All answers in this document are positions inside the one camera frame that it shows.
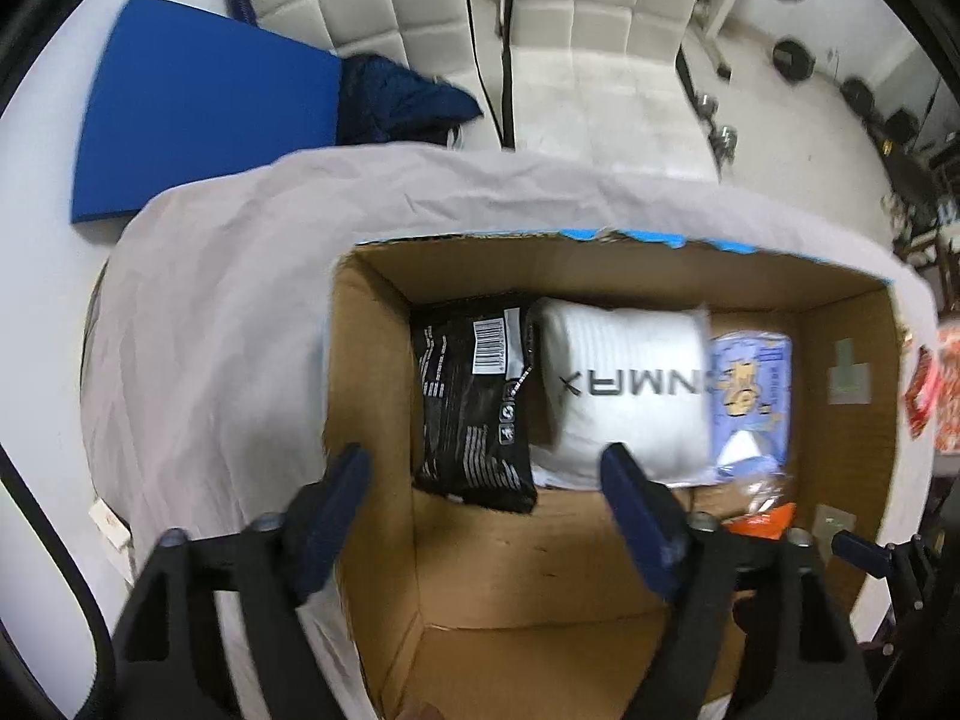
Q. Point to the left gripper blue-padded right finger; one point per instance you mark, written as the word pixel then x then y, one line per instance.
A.
pixel 800 658

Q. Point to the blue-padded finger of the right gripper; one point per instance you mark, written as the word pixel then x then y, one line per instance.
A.
pixel 868 557

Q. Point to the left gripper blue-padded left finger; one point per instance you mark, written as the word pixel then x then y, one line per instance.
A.
pixel 170 655

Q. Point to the orange snack bag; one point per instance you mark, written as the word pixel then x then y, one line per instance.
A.
pixel 771 524

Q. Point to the black snack bag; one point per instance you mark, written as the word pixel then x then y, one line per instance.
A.
pixel 474 359

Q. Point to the orange patterned cloth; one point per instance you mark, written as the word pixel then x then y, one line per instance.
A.
pixel 947 436

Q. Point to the red floral snack bag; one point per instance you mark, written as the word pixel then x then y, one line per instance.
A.
pixel 923 392

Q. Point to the blue cartoon tissue pack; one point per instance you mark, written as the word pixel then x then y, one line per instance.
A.
pixel 750 403

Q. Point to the grey tablecloth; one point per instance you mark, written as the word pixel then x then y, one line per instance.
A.
pixel 243 328

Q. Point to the white pillow pack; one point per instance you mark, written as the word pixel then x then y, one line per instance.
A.
pixel 626 376

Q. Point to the small dumbbells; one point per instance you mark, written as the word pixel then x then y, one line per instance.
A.
pixel 722 139

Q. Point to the right white quilted chair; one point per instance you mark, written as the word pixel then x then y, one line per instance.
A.
pixel 596 82

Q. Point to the white quilted chair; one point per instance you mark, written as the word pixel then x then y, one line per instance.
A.
pixel 434 37
pixel 596 82

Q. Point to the blue foam mat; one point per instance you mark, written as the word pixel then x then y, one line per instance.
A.
pixel 182 95

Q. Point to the dark blue garment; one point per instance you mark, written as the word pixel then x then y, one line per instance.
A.
pixel 381 101

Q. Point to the left white quilted chair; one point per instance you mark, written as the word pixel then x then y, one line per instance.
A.
pixel 434 37

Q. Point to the white wall plug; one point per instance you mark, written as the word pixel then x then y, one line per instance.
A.
pixel 111 527

